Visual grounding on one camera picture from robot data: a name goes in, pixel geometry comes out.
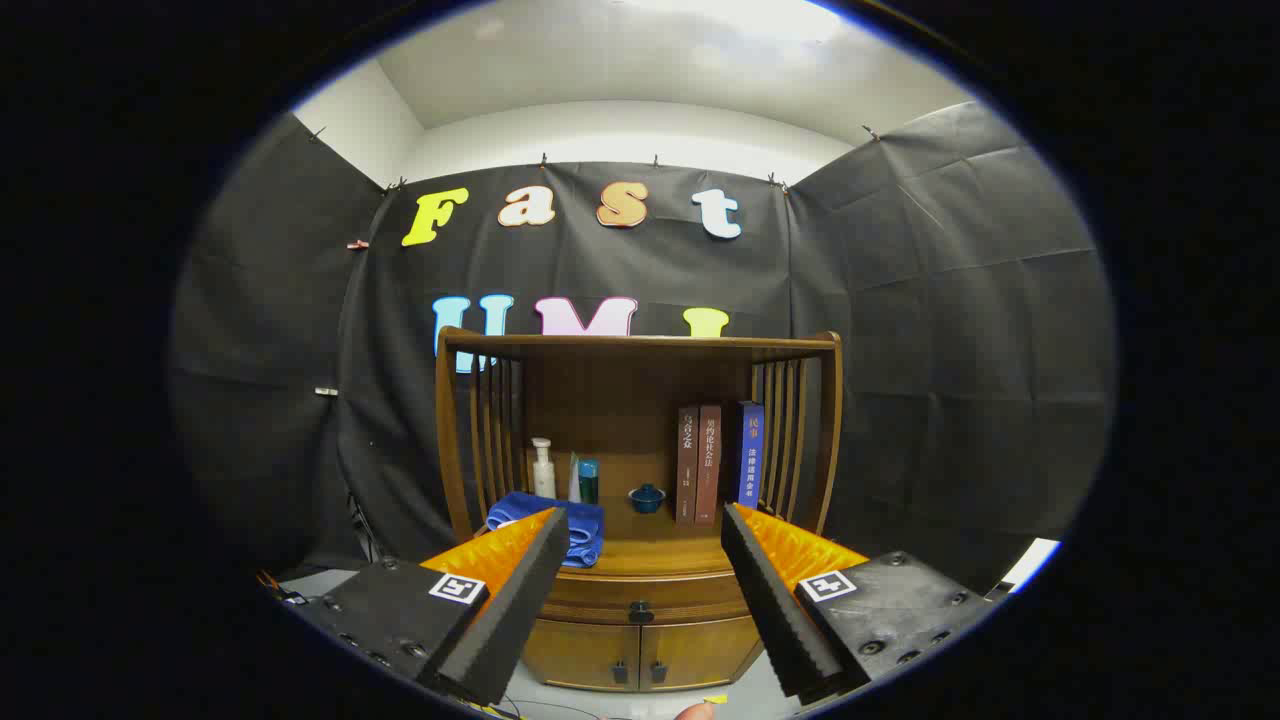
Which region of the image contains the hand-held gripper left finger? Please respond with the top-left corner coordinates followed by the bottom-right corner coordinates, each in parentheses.
top-left (298, 506), bottom-right (571, 707)

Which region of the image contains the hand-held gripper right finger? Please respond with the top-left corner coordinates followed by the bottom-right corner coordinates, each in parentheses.
top-left (721, 502), bottom-right (1001, 701)

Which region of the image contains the wooden drawer with black knob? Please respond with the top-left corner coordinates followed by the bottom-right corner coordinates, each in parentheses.
top-left (540, 572), bottom-right (746, 626)

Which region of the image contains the wooden cabinet door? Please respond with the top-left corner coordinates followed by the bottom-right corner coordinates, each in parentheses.
top-left (640, 615), bottom-right (766, 691)
top-left (522, 618), bottom-right (641, 693)

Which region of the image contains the wooden countertop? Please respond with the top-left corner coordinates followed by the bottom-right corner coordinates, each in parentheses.
top-left (480, 510), bottom-right (831, 579)

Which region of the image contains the brown wooden cabinet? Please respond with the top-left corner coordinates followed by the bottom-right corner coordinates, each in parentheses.
top-left (434, 326), bottom-right (843, 693)

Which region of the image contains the folded blue towel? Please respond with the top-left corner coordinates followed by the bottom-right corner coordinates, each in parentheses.
top-left (486, 491), bottom-right (605, 569)

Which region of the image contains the blue book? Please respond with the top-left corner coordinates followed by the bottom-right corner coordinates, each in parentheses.
top-left (737, 401), bottom-right (766, 509)

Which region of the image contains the reddish brown book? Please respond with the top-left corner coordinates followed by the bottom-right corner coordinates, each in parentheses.
top-left (697, 404), bottom-right (723, 527)

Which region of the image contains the dark brown book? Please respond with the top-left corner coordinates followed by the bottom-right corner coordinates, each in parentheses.
top-left (676, 406), bottom-right (700, 527)

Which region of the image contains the black backdrop cloth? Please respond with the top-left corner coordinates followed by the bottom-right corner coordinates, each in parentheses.
top-left (170, 100), bottom-right (1116, 601)

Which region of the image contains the thin black floor cable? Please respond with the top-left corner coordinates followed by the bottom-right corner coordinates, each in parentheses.
top-left (495, 693), bottom-right (611, 720)

